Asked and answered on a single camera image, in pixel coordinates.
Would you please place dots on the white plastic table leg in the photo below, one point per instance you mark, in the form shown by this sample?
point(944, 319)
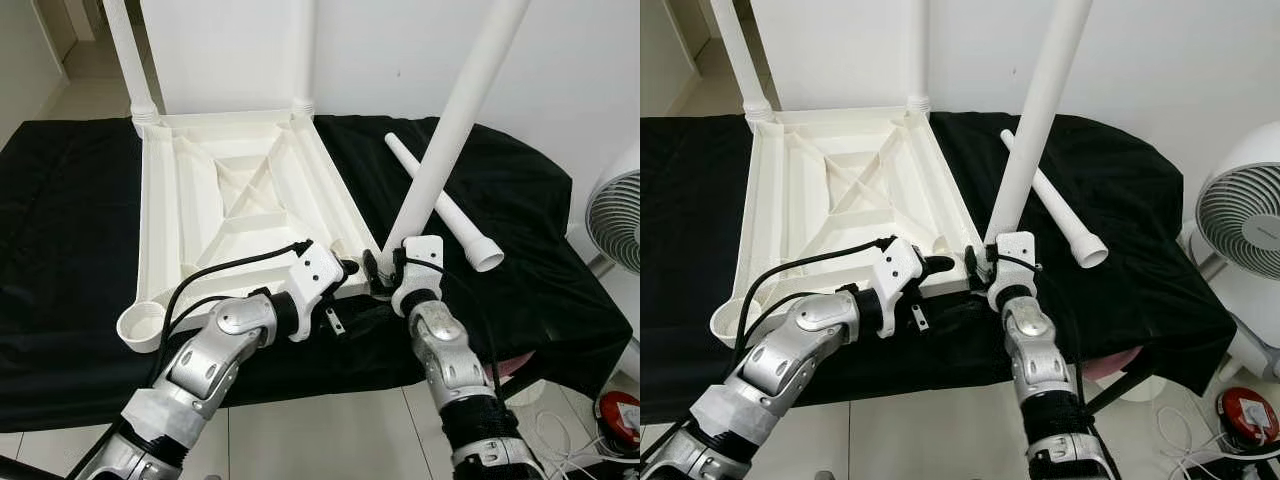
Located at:
point(450, 120)
point(1040, 110)
point(918, 70)
point(130, 60)
point(1070, 225)
point(742, 60)
point(465, 230)
point(303, 70)

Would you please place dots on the white plastic children tabletop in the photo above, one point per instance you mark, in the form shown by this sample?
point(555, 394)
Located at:
point(800, 190)
point(200, 190)

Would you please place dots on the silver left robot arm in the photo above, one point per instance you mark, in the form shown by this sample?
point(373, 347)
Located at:
point(200, 370)
point(780, 370)

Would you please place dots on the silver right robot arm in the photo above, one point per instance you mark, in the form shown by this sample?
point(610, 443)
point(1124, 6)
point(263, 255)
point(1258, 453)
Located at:
point(450, 360)
point(1040, 360)

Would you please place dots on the pink object under table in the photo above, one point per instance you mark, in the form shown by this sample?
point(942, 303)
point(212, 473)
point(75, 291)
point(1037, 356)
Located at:
point(515, 365)
point(1115, 363)

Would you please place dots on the black table cloth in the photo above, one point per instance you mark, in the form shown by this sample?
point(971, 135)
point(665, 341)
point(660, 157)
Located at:
point(530, 200)
point(1140, 190)

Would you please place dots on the white round fan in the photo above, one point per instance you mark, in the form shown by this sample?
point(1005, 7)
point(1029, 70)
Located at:
point(1240, 215)
point(615, 220)

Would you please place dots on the red round floor device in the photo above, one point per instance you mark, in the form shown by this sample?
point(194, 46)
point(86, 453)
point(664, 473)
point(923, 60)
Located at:
point(618, 418)
point(1245, 415)

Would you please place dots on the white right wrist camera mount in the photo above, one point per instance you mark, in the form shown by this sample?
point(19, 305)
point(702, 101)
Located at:
point(1015, 250)
point(420, 255)

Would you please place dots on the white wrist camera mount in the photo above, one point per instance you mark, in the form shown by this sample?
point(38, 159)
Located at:
point(1015, 250)
point(315, 270)
point(895, 265)
point(420, 255)

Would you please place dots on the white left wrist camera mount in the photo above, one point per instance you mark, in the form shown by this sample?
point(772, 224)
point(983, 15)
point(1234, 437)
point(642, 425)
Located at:
point(315, 270)
point(895, 265)

